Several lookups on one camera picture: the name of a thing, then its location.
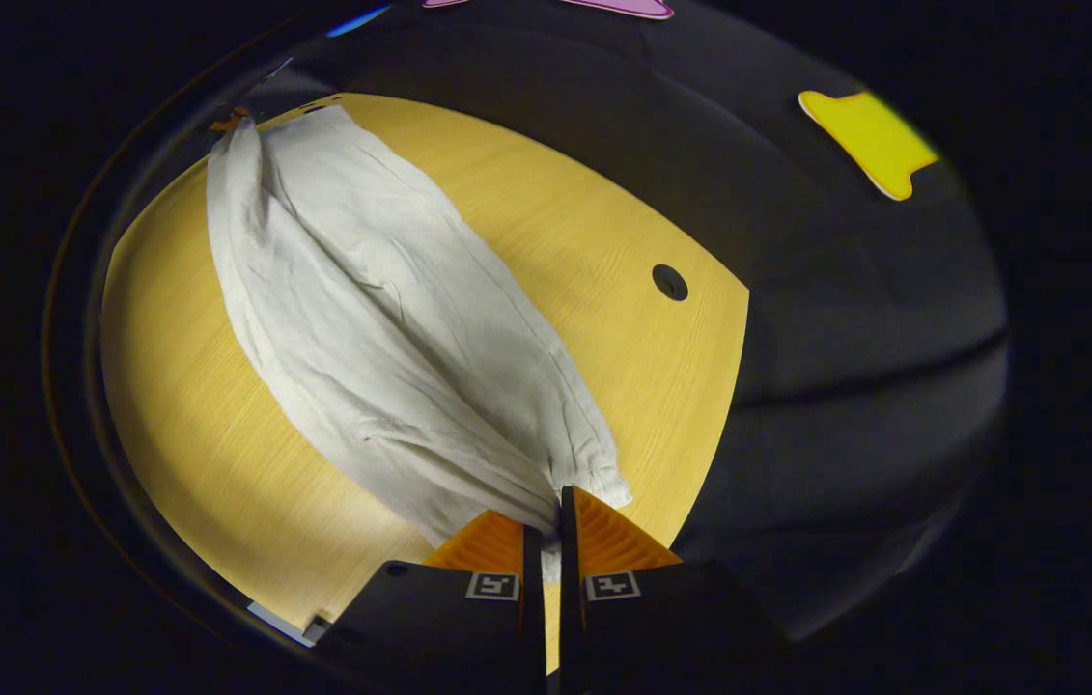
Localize white flat object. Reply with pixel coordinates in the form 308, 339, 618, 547
248, 601, 329, 646

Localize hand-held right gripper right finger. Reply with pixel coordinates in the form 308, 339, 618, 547
560, 486, 798, 695

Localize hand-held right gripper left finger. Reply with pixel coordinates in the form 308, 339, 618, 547
314, 510, 546, 695

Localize white jeans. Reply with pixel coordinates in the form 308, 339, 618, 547
206, 104, 633, 585

